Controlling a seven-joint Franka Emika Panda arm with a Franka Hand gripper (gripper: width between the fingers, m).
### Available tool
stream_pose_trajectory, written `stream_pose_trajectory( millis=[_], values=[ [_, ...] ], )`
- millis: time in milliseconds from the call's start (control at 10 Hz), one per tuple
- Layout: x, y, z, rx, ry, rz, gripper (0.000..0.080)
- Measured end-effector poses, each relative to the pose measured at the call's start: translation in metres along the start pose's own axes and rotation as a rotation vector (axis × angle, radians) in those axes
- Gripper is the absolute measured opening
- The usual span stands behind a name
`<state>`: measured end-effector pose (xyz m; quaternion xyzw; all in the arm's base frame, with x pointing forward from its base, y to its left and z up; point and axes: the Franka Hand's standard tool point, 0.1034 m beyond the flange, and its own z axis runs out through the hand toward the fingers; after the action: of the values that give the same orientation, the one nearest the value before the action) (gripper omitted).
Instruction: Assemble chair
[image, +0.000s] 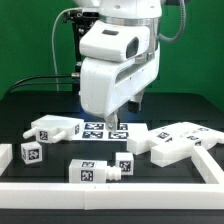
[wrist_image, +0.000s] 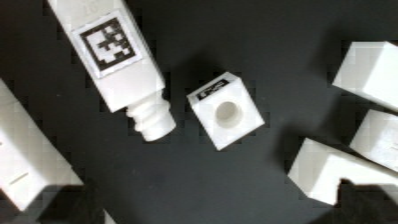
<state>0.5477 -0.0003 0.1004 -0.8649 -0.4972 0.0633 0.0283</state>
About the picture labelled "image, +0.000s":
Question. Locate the white chair back frame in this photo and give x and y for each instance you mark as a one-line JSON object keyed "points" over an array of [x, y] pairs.
{"points": [[199, 135]]}

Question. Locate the white left border rail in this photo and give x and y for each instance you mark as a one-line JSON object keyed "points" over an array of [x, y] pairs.
{"points": [[6, 156]]}

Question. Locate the white chair seat with pegs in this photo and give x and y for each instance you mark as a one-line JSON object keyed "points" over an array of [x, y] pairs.
{"points": [[52, 129]]}

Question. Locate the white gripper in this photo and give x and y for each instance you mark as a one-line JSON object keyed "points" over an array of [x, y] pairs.
{"points": [[105, 86]]}

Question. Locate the white block chair part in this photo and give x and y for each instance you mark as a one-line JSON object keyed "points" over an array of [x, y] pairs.
{"points": [[164, 152]]}

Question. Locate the white border rail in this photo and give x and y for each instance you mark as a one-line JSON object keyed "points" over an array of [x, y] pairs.
{"points": [[6, 156], [208, 168], [111, 196]]}

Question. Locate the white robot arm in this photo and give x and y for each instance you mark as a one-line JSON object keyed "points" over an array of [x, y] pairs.
{"points": [[129, 13]]}

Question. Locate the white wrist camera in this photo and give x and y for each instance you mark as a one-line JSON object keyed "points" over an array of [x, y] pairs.
{"points": [[114, 43]]}

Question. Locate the white right border rail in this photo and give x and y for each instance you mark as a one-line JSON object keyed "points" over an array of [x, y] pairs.
{"points": [[208, 168]]}

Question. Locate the white tagged cube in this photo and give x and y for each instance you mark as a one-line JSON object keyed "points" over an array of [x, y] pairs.
{"points": [[125, 161], [31, 152]]}

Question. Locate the white front border rail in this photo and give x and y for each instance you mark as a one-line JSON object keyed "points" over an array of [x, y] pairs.
{"points": [[111, 196]]}

